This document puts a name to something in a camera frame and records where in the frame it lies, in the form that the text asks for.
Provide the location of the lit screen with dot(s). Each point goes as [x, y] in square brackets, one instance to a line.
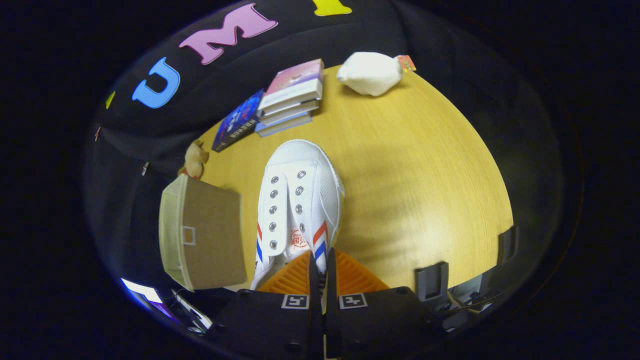
[142, 291]

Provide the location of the pink cover book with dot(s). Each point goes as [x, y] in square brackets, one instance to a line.
[295, 75]

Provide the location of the white canvas shoe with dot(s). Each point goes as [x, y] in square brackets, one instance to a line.
[305, 185]

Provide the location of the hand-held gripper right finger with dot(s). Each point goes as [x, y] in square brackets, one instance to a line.
[331, 330]

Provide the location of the small orange clip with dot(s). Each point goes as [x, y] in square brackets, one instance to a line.
[97, 134]

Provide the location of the white cover book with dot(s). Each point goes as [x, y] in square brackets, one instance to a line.
[287, 114]

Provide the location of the brown fabric storage box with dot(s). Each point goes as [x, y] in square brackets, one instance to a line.
[215, 235]

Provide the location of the small white clip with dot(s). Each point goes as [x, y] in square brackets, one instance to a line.
[145, 168]

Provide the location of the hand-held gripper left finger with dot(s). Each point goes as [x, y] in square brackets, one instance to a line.
[315, 330]

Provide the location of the dark blue book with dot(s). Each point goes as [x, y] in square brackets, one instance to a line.
[237, 122]

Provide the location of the white plush toy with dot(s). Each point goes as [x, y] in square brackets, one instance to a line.
[370, 72]

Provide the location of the light blue book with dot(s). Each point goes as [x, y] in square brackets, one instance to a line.
[282, 126]

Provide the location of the brown plush toy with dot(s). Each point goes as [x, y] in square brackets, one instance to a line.
[195, 160]

